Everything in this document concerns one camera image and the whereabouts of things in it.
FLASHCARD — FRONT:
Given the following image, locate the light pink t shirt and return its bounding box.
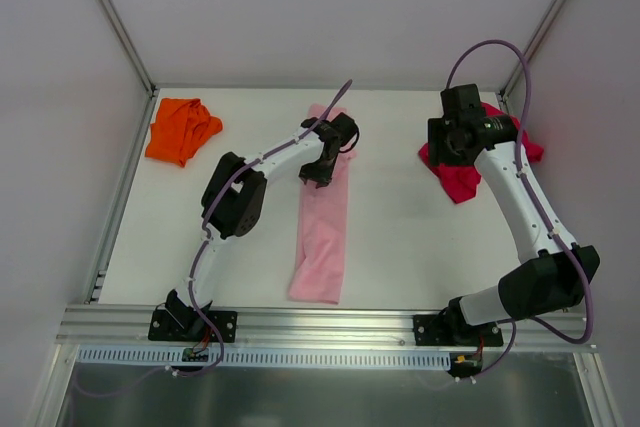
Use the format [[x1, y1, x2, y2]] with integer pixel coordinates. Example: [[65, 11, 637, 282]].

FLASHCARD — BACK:
[[286, 103, 359, 305]]

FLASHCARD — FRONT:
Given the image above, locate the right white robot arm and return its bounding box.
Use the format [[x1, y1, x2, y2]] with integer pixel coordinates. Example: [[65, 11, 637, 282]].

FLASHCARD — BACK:
[[427, 84, 600, 344]]

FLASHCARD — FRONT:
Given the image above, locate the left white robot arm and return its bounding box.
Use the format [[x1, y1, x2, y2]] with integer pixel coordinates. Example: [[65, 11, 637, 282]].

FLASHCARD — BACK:
[[149, 113, 359, 341]]

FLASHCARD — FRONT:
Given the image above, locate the magenta t shirt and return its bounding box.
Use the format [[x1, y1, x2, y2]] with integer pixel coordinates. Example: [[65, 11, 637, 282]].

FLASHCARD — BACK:
[[417, 102, 545, 204]]

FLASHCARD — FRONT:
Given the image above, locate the orange t shirt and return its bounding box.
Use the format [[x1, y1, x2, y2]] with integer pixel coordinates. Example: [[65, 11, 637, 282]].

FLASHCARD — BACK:
[[145, 98, 224, 168]]

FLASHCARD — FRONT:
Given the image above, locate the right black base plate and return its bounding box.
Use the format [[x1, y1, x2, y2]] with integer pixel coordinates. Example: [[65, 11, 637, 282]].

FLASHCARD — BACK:
[[412, 313, 504, 347]]

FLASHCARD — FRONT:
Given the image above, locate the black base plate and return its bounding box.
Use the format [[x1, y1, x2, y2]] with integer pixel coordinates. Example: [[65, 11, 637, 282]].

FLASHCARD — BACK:
[[412, 313, 504, 347], [147, 309, 238, 343]]

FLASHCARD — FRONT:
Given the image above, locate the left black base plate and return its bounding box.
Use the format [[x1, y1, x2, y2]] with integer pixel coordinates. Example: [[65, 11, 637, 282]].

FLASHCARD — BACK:
[[147, 309, 238, 343]]

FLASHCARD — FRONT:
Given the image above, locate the aluminium mounting rail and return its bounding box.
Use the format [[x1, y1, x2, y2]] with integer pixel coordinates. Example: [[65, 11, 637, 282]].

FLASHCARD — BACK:
[[54, 303, 598, 353]]

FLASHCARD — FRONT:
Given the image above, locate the white slotted cable duct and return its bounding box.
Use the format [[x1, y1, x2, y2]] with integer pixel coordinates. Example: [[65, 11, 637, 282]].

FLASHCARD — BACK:
[[77, 346, 451, 371]]

